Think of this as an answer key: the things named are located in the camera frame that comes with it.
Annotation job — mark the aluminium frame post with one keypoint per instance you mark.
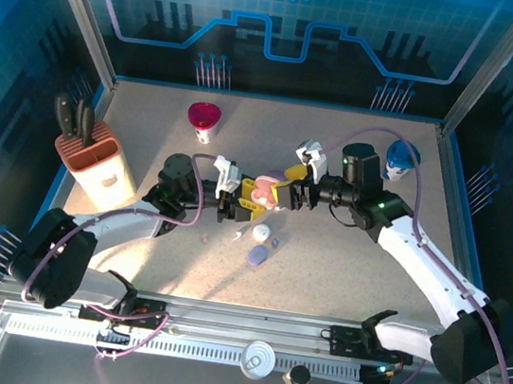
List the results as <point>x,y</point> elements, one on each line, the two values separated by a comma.
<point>83,10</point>
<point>491,67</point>

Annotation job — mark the pink earbud charging case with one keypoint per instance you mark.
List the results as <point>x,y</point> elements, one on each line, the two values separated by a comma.
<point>263,195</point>

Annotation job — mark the periwinkle earbud charging case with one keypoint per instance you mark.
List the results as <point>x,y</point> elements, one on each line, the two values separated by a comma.
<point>257,254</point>

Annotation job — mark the white earbud charging case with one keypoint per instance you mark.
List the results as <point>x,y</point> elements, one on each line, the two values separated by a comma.
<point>261,233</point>

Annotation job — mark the yogurt cup blue lid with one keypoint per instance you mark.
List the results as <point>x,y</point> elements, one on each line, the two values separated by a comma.
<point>402,155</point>

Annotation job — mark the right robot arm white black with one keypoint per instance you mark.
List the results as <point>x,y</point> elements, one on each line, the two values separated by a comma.
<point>432,269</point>

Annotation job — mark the small jar black lid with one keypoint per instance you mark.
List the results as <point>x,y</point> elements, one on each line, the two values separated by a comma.
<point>297,378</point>

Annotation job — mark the yogurt cup magenta lid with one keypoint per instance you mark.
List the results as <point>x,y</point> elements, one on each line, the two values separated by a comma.
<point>204,115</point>

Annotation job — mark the aluminium mounting rail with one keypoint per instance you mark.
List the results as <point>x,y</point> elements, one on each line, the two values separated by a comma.
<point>243,319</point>

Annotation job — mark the silver tin can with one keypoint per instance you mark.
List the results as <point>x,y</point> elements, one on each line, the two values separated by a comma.
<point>257,360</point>

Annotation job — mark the cream knife block brown top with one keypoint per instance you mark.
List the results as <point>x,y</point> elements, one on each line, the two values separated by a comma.
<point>97,169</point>

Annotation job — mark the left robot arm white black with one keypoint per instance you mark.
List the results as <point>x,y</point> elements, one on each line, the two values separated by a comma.
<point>123,223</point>

